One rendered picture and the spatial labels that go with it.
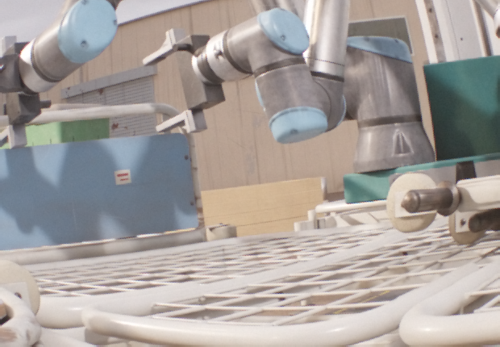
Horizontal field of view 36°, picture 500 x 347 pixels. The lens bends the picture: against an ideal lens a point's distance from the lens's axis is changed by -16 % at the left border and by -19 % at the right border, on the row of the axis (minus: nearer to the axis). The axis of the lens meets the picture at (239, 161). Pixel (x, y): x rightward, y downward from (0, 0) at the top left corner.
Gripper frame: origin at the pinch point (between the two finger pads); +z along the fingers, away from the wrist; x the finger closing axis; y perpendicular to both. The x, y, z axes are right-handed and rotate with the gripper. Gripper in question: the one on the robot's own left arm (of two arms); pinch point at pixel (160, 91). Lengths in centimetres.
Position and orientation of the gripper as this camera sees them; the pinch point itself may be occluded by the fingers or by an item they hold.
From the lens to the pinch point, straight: 166.3
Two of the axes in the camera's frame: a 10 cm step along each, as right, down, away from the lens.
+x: 2.4, 9.6, -1.4
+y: -6.9, 0.7, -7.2
